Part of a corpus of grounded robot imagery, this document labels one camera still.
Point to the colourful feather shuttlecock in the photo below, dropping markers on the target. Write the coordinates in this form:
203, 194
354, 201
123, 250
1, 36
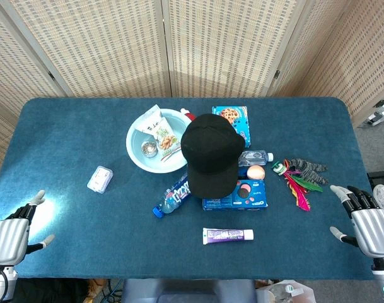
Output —
300, 192

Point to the blue-capped drink bottle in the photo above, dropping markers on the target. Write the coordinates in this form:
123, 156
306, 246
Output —
171, 199

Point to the black baseball cap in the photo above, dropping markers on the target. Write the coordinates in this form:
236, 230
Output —
210, 151

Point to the light blue plastic bowl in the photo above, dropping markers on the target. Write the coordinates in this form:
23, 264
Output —
138, 151

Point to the silver foil cup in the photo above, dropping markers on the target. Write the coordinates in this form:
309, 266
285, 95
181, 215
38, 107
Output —
149, 149

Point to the peach coloured ball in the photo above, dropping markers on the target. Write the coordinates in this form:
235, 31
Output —
256, 172

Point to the clear white-capped water bottle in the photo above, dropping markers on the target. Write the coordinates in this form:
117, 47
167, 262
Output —
254, 157

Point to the snack packets in bowl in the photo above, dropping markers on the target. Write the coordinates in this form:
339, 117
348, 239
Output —
166, 140

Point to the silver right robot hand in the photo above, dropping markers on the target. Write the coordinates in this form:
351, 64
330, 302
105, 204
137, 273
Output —
373, 232

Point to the white electronic device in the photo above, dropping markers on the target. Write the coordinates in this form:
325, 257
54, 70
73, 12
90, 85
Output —
376, 115

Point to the blue chocolate chip cookie box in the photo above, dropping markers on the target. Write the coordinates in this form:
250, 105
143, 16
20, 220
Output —
240, 118

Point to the woven folding screen panel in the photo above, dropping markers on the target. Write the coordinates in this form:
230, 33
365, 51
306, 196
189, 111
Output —
226, 47
9, 69
94, 47
346, 57

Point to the black box on floor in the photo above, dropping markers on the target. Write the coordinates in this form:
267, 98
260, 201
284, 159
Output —
379, 176

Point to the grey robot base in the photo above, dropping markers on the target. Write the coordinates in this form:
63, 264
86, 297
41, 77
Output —
188, 290

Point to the grey knit glove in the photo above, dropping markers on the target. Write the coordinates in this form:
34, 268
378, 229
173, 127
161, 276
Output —
308, 170

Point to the clear plastic container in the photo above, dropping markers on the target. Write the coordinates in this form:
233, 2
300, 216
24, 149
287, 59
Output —
286, 293

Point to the blue carpet table cover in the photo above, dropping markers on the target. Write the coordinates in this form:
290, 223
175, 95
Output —
84, 221

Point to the white snack packet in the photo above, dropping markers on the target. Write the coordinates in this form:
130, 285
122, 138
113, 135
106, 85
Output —
149, 121

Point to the purple toothpaste tube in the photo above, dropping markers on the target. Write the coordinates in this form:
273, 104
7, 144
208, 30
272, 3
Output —
226, 236

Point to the small clear plastic box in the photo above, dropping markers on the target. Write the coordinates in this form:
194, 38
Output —
99, 179

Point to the red and white toy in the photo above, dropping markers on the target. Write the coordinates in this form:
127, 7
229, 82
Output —
188, 113

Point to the blue Oreo cookie box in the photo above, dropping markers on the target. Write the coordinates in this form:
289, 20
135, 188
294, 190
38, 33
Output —
251, 195

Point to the black screen hinge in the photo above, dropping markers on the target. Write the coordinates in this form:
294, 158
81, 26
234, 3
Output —
51, 75
276, 74

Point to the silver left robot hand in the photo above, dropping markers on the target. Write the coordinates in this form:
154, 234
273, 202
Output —
9, 240

